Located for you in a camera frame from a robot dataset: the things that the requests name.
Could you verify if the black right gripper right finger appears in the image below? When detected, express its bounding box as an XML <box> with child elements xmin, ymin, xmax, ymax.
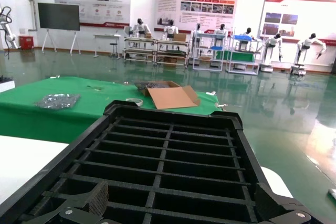
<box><xmin>254</xmin><ymin>183</ymin><xmax>320</xmax><ymax>224</ymax></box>

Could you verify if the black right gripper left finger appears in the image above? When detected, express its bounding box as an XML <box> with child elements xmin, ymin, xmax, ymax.
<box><xmin>25</xmin><ymin>181</ymin><xmax>109</xmax><ymax>224</ymax></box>

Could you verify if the black slotted plastic container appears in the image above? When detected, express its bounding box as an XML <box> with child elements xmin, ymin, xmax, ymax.
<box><xmin>0</xmin><ymin>100</ymin><xmax>313</xmax><ymax>224</ymax></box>

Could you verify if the small open cardboard box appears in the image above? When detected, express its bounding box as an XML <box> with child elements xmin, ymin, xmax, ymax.
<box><xmin>134</xmin><ymin>80</ymin><xmax>202</xmax><ymax>110</ymax></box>

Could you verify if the red box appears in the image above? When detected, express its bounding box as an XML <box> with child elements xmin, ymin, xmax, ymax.
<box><xmin>19</xmin><ymin>36</ymin><xmax>34</xmax><ymax>50</ymax></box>

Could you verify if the white tape roll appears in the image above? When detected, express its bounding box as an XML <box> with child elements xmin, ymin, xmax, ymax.
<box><xmin>125</xmin><ymin>97</ymin><xmax>144</xmax><ymax>107</ymax></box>

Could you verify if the gray antistatic bubble bag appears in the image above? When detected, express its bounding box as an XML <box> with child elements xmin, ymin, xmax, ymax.
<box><xmin>33</xmin><ymin>93</ymin><xmax>81</xmax><ymax>110</ymax></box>

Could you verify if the gray bubble bag bundle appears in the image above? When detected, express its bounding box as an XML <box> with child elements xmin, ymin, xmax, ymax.
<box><xmin>134</xmin><ymin>80</ymin><xmax>182</xmax><ymax>91</ymax></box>

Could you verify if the small white table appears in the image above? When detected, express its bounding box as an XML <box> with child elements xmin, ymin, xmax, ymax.
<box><xmin>0</xmin><ymin>76</ymin><xmax>16</xmax><ymax>94</ymax></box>

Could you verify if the black stool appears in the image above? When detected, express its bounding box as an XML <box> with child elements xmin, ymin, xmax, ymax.
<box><xmin>109</xmin><ymin>41</ymin><xmax>119</xmax><ymax>58</ymax></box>

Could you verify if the white desk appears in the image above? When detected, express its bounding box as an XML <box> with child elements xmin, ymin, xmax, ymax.
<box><xmin>93</xmin><ymin>34</ymin><xmax>122</xmax><ymax>59</ymax></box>

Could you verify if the black display on white stand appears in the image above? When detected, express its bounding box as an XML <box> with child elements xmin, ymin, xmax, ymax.
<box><xmin>37</xmin><ymin>2</ymin><xmax>81</xmax><ymax>56</ymax></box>

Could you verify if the white tube frame workbench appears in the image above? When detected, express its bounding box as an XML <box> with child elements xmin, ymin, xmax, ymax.
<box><xmin>156</xmin><ymin>39</ymin><xmax>189</xmax><ymax>69</ymax></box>
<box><xmin>123</xmin><ymin>36</ymin><xmax>157</xmax><ymax>65</ymax></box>

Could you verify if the white frame rack blue top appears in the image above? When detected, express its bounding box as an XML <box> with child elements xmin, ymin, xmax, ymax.
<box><xmin>226</xmin><ymin>34</ymin><xmax>262</xmax><ymax>76</ymax></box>

